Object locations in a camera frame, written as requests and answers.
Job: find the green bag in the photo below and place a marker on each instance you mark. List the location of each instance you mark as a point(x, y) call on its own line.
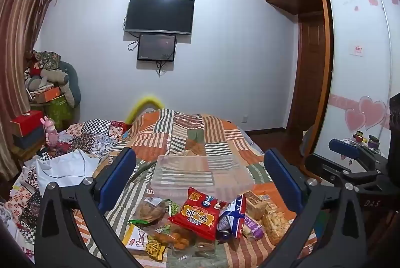
point(59, 112)

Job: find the wooden wardrobe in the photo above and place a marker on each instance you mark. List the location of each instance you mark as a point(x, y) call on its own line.
point(353, 30)

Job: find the white pink snack packet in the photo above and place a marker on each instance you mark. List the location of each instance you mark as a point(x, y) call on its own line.
point(134, 236)

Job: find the pink toy rabbit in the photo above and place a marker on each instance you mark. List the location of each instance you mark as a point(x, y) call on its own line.
point(51, 133)

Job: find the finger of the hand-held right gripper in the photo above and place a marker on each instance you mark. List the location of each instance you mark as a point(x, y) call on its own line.
point(328, 166)
point(343, 147)

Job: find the wall-mounted black television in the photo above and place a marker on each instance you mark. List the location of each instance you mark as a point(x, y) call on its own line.
point(159, 15)

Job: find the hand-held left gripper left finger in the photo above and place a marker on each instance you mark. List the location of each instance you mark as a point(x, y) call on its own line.
point(115, 180)

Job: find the orange fried snack packet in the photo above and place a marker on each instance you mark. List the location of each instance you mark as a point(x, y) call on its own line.
point(176, 236)

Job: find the striped patchwork quilt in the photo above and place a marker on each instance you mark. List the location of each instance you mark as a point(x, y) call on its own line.
point(193, 137)

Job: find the red box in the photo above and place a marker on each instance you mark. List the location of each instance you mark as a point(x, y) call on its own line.
point(28, 122)

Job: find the orange box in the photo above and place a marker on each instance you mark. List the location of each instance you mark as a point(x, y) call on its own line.
point(47, 94)

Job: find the yellow foam arch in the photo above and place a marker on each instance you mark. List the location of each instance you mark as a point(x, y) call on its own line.
point(147, 99)

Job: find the checkered patchwork blanket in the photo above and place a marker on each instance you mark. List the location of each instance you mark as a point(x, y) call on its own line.
point(93, 137)

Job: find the grey box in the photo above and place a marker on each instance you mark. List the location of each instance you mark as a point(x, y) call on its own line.
point(29, 140)

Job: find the purple snack packet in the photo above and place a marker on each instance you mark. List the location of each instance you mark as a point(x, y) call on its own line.
point(254, 226)

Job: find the wall outlet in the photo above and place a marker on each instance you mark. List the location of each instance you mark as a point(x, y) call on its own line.
point(244, 119)

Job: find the clear plastic container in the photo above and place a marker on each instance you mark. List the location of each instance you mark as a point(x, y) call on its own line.
point(193, 174)

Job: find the brown biscuit packet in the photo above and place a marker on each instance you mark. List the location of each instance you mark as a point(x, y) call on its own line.
point(204, 249)

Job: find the red paper note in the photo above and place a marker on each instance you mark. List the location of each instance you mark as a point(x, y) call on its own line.
point(356, 50)

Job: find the brown striped curtain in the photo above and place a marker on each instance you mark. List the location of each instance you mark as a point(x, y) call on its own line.
point(22, 52)

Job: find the pile of stuffed toys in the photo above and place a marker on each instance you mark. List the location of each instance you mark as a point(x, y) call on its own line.
point(53, 74)

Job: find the brown cake block packet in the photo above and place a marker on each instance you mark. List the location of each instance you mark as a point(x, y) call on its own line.
point(254, 202)

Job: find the yellow stick snack packet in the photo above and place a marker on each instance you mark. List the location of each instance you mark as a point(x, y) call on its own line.
point(154, 247)

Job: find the wooden door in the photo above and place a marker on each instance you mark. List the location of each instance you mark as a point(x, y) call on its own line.
point(309, 74)

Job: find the white plastic bag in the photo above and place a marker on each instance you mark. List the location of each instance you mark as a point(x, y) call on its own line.
point(65, 166)

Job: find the blue white snack packet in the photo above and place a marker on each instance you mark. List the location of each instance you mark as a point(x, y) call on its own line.
point(232, 218)

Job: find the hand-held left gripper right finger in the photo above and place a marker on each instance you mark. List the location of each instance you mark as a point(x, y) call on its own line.
point(282, 177)

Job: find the green-edged fried snack packet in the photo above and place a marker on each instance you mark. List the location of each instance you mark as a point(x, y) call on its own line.
point(151, 210)

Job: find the red snack packet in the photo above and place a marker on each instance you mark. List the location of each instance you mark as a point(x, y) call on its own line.
point(195, 213)

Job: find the pink heart sticker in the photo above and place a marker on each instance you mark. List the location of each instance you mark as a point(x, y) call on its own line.
point(372, 112)

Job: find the small black monitor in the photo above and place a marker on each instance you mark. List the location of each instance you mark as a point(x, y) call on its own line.
point(156, 47)

